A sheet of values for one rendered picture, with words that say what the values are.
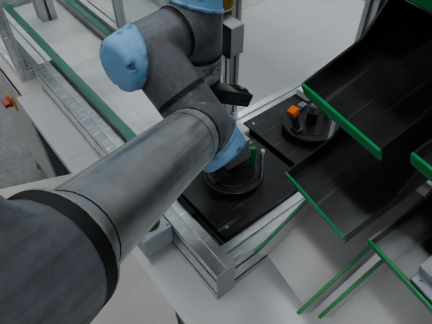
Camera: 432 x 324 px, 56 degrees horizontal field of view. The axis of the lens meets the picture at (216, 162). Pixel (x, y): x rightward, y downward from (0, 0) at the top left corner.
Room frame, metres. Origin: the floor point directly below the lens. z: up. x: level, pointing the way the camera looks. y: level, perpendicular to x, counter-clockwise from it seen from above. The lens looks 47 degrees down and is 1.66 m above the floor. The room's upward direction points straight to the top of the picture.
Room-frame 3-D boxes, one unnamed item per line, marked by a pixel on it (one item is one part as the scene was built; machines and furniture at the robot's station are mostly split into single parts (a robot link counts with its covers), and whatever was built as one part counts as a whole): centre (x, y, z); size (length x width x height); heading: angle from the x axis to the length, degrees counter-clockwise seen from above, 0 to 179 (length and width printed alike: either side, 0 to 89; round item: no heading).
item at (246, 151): (0.61, -0.05, 1.06); 0.08 x 0.04 x 0.07; 129
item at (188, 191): (0.61, -0.04, 0.96); 0.24 x 0.24 x 0.02; 39
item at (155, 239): (0.54, 0.18, 0.93); 0.21 x 0.07 x 0.06; 39
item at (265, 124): (0.77, -0.24, 1.01); 0.24 x 0.24 x 0.13; 39
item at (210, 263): (0.73, 0.25, 0.91); 0.89 x 0.06 x 0.11; 39
